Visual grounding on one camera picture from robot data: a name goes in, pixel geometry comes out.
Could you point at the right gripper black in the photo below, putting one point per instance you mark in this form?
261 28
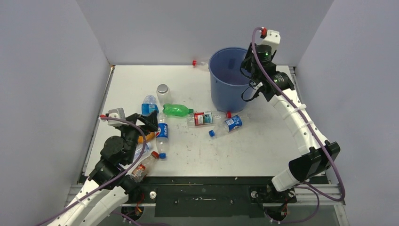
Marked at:
245 66

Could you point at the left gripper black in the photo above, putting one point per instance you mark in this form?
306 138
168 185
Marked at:
150 121

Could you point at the pepsi bottle blue cap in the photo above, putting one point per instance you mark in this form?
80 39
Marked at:
162 141

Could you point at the red label clear bottle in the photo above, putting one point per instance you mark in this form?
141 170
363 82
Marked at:
207 118

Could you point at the blue label blue cap bottle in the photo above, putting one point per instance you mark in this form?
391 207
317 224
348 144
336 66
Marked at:
229 125

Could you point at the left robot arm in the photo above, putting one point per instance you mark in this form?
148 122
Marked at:
112 180

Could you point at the clear bottle near left arm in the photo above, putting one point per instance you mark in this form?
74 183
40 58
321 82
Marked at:
148 148

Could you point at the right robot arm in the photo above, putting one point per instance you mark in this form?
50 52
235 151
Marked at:
316 152

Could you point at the blue plastic bin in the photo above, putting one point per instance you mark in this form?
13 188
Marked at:
229 83

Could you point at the small orange bottle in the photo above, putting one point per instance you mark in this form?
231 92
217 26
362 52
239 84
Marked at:
148 137

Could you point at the crushed blue label bottle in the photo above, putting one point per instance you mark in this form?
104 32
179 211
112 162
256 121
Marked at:
149 105

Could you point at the green plastic bottle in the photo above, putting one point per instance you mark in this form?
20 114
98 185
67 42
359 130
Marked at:
176 110

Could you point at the clear jar silver lid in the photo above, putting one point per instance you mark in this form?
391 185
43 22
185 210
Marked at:
164 94

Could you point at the small red cap bottle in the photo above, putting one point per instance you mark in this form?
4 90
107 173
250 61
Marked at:
144 167

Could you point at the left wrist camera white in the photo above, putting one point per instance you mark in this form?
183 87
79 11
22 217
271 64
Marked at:
117 113

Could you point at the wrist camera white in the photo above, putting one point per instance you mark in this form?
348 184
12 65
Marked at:
271 39
117 113

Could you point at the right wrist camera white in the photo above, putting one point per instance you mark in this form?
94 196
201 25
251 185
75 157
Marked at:
271 39

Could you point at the red cap bottle by wall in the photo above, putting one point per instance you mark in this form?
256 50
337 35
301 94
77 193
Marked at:
201 65

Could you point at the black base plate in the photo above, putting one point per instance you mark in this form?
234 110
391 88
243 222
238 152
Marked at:
204 197

